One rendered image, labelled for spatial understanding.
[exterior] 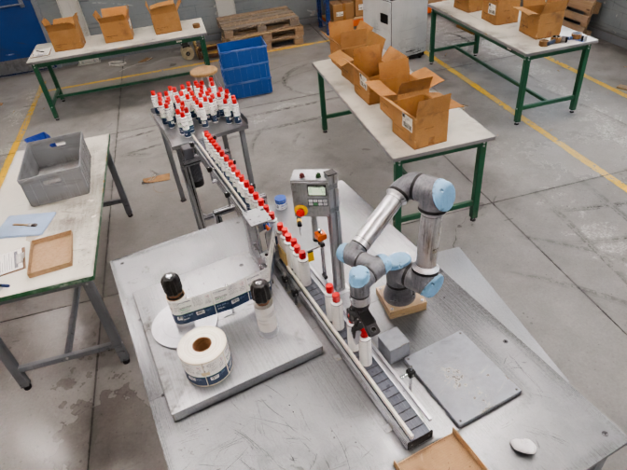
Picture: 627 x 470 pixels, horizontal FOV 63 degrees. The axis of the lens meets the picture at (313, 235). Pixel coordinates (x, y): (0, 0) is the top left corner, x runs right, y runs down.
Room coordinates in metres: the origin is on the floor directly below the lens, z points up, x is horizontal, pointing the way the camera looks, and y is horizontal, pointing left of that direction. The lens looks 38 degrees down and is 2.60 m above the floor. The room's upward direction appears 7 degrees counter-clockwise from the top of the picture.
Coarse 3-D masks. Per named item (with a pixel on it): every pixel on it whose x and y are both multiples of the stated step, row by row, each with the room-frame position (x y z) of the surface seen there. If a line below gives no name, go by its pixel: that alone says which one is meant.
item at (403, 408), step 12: (300, 288) 1.82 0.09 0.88; (312, 288) 1.81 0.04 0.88; (324, 300) 1.72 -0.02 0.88; (324, 312) 1.64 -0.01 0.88; (372, 360) 1.34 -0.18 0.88; (360, 372) 1.31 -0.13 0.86; (372, 372) 1.28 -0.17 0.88; (384, 372) 1.28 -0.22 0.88; (384, 384) 1.22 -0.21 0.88; (396, 396) 1.16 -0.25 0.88; (396, 408) 1.11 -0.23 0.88; (408, 408) 1.10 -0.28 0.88; (396, 420) 1.06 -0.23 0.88; (408, 420) 1.06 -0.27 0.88; (420, 420) 1.05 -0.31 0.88; (420, 432) 1.00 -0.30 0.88
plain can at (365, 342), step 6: (360, 330) 1.33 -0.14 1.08; (360, 336) 1.34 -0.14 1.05; (366, 336) 1.32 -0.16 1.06; (360, 342) 1.32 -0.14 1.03; (366, 342) 1.31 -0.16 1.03; (360, 348) 1.32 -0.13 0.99; (366, 348) 1.31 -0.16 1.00; (360, 354) 1.32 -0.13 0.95; (366, 354) 1.31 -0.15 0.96; (360, 360) 1.33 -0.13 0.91; (366, 360) 1.31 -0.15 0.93; (366, 366) 1.31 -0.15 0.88
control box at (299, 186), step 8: (296, 176) 1.88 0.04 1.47; (312, 176) 1.87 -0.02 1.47; (296, 184) 1.85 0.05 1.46; (304, 184) 1.84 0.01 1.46; (312, 184) 1.83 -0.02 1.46; (320, 184) 1.82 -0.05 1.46; (296, 192) 1.85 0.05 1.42; (304, 192) 1.84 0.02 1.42; (328, 192) 1.82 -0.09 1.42; (296, 200) 1.85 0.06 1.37; (304, 200) 1.84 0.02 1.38; (328, 200) 1.82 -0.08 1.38; (296, 208) 1.85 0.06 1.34; (304, 208) 1.84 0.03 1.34; (312, 208) 1.83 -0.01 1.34; (320, 208) 1.83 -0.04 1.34; (328, 208) 1.82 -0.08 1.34
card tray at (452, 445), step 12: (456, 432) 1.00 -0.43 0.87; (432, 444) 0.98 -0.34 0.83; (444, 444) 0.97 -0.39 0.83; (456, 444) 0.97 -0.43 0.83; (420, 456) 0.94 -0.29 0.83; (432, 456) 0.93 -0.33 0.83; (444, 456) 0.93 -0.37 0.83; (456, 456) 0.92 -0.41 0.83; (468, 456) 0.92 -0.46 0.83; (396, 468) 0.90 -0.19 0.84; (408, 468) 0.90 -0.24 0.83; (420, 468) 0.89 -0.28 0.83; (432, 468) 0.89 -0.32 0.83; (444, 468) 0.89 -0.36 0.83; (456, 468) 0.88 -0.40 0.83; (468, 468) 0.88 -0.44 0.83; (480, 468) 0.87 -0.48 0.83
